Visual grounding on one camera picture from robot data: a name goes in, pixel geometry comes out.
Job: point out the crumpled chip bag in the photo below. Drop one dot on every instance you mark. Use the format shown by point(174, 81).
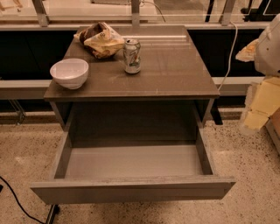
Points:
point(101, 40)

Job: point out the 7up soda can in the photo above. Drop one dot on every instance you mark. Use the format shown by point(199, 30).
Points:
point(131, 56)

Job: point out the cardboard box corner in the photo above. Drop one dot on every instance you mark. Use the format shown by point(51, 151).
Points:
point(275, 119)

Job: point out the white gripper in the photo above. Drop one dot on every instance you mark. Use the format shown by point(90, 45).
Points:
point(269, 53)

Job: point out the open grey top drawer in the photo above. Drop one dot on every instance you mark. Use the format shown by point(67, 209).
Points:
point(109, 157)

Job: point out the metal railing frame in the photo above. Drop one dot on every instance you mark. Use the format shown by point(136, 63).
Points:
point(193, 14)

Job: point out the white ceramic bowl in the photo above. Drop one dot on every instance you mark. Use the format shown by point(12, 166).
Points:
point(70, 73)

